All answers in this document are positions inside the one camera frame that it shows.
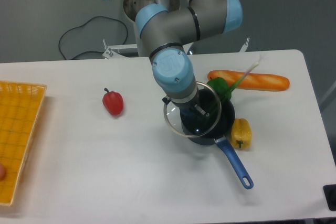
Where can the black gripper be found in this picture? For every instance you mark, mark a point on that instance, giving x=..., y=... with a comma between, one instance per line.
x=191, y=107

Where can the glass pot lid blue knob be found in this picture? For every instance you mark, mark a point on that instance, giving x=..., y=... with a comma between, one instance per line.
x=209, y=102

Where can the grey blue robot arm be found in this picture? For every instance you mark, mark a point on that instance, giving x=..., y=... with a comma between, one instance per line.
x=162, y=34

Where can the dark blue saucepan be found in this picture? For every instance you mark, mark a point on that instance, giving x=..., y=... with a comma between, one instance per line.
x=225, y=134

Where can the green bell pepper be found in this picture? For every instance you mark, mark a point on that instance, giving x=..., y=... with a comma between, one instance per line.
x=221, y=87

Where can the green onion stalk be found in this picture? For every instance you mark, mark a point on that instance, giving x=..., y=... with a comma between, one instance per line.
x=236, y=83

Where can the yellow bell pepper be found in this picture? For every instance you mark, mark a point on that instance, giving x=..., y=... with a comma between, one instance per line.
x=241, y=134

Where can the orange baguette bread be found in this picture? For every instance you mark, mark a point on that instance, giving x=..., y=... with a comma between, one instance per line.
x=253, y=81

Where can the red bell pepper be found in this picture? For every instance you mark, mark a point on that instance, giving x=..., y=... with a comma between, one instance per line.
x=113, y=102

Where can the black device at table corner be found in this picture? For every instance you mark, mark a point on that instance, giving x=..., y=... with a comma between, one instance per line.
x=330, y=195

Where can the yellow woven basket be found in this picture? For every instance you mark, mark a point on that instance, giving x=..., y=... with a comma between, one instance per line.
x=20, y=107

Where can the right white table clamp bracket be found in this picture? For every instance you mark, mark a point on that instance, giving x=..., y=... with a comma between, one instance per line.
x=245, y=45

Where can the white table clamp bracket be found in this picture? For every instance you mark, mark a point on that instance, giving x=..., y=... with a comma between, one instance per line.
x=245, y=45
x=120, y=51

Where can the left white table clamp bracket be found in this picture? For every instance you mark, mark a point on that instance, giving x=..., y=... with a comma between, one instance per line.
x=120, y=51

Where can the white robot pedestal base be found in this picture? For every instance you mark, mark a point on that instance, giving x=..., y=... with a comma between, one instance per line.
x=132, y=7

